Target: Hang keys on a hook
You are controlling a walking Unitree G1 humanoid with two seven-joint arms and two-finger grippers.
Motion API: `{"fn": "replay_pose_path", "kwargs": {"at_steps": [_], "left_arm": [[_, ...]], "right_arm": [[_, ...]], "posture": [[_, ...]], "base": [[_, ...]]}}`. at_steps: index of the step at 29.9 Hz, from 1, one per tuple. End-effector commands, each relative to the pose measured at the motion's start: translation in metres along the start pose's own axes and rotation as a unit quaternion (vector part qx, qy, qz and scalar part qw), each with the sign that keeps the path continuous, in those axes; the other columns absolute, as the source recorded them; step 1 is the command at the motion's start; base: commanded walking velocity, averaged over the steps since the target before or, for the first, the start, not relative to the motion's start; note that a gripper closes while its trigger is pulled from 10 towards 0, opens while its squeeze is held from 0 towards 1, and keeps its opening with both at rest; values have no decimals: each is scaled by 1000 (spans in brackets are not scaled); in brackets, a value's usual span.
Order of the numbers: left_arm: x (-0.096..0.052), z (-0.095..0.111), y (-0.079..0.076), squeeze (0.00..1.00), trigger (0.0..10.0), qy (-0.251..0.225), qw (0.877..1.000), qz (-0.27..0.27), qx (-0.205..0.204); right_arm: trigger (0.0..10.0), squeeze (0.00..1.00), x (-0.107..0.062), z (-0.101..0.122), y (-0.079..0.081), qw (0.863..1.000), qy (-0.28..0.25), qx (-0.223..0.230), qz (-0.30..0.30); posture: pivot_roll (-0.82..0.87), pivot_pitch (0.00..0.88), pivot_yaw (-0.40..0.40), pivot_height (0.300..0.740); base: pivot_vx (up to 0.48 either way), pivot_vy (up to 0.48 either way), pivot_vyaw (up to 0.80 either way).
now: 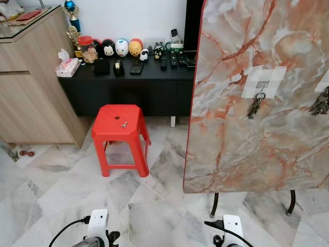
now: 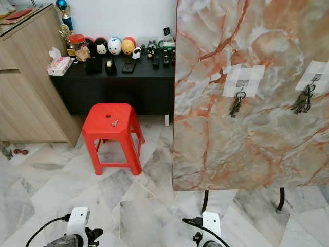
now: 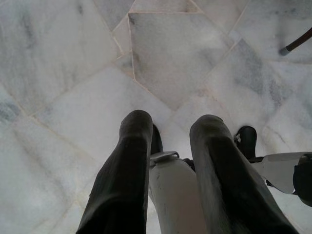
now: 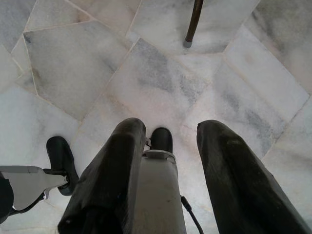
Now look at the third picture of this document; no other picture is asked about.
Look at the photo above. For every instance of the silver robot leg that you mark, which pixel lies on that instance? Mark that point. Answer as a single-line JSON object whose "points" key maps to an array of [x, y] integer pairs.
{"points": [[170, 195], [275, 170]]}

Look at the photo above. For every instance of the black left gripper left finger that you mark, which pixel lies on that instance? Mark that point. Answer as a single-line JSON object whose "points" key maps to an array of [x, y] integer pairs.
{"points": [[122, 182]]}

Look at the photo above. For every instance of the dark wooden chair leg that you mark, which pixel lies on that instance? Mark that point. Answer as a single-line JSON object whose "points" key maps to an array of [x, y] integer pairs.
{"points": [[296, 41]]}

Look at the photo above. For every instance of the silver robot right leg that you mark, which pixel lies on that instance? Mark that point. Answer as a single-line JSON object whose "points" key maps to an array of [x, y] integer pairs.
{"points": [[275, 170]]}

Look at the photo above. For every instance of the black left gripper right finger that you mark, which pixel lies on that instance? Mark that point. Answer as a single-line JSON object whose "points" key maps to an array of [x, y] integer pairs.
{"points": [[226, 182]]}

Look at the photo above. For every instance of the silver robot left leg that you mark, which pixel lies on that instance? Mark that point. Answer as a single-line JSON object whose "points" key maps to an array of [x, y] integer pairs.
{"points": [[170, 195]]}

